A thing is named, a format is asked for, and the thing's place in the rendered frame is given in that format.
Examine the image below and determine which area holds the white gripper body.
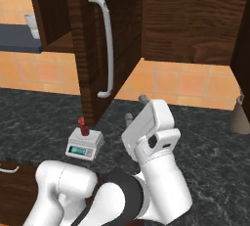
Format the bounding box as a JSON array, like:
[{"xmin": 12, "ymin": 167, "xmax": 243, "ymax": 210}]
[{"xmin": 120, "ymin": 99, "xmax": 176, "ymax": 162}]

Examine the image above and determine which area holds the white digital scale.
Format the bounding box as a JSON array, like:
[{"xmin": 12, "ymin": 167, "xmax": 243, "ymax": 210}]
[{"xmin": 64, "ymin": 126, "xmax": 105, "ymax": 161}]

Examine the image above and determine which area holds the dark wood open cabinet door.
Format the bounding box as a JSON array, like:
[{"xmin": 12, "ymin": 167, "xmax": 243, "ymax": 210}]
[{"xmin": 62, "ymin": 0, "xmax": 145, "ymax": 128}]

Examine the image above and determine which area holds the dark wood closed cabinet door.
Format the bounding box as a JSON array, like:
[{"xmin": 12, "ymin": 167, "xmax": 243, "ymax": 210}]
[{"xmin": 141, "ymin": 0, "xmax": 250, "ymax": 67}]

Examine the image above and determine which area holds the dark wood cabinet door edge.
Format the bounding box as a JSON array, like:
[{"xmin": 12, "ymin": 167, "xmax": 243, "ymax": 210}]
[{"xmin": 229, "ymin": 0, "xmax": 250, "ymax": 124}]

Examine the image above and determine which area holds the dark wood cabinet body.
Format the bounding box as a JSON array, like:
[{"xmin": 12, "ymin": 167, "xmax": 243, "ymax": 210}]
[{"xmin": 25, "ymin": 0, "xmax": 76, "ymax": 54}]

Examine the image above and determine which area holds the small red object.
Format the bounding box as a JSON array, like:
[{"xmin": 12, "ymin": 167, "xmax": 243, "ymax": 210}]
[{"xmin": 77, "ymin": 115, "xmax": 91, "ymax": 137}]

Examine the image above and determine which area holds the beige conical pot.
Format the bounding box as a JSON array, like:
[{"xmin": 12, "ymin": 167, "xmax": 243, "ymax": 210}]
[{"xmin": 229, "ymin": 93, "xmax": 250, "ymax": 136}]

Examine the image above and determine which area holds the white cup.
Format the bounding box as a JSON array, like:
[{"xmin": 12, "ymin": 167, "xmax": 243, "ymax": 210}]
[{"xmin": 23, "ymin": 13, "xmax": 41, "ymax": 40}]

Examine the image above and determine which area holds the dark wood drawer front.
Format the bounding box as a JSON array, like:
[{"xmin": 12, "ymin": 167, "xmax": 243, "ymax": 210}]
[{"xmin": 0, "ymin": 160, "xmax": 44, "ymax": 226}]

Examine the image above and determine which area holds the white cabinet door handle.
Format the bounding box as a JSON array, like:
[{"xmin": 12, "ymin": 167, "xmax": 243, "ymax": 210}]
[{"xmin": 87, "ymin": 0, "xmax": 115, "ymax": 100}]

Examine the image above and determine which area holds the white drawer handle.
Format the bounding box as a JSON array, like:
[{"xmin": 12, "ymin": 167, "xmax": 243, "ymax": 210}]
[{"xmin": 0, "ymin": 165, "xmax": 21, "ymax": 174}]

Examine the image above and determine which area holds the grey wall shelf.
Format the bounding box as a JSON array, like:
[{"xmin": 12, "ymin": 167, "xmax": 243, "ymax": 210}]
[{"xmin": 0, "ymin": 23, "xmax": 44, "ymax": 55}]

